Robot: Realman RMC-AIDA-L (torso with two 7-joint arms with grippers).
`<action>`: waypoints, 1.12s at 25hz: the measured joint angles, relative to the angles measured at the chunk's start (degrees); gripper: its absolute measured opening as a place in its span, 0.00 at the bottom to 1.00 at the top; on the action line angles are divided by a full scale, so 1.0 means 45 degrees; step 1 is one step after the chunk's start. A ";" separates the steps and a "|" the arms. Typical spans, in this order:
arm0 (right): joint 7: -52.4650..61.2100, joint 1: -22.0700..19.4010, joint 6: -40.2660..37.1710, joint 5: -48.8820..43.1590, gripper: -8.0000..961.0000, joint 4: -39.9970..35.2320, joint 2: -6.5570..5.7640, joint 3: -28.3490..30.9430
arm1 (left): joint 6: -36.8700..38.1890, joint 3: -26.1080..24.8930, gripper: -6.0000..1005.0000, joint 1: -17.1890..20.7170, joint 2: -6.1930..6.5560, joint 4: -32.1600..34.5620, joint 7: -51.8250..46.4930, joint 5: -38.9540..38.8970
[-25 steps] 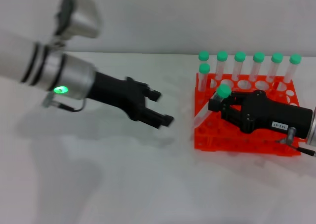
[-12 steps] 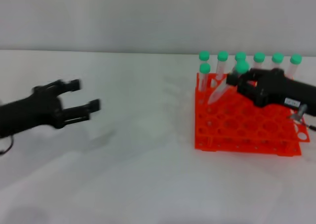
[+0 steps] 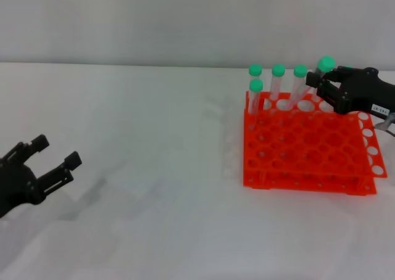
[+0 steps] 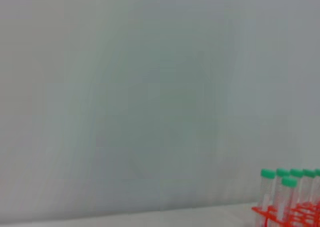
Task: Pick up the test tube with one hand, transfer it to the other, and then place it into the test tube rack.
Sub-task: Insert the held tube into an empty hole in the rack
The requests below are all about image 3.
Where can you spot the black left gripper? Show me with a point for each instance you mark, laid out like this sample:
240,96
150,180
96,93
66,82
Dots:
18,184

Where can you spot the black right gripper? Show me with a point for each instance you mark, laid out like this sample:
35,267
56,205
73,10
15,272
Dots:
364,92

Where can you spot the orange plastic test tube rack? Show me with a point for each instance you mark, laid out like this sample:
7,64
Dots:
308,144

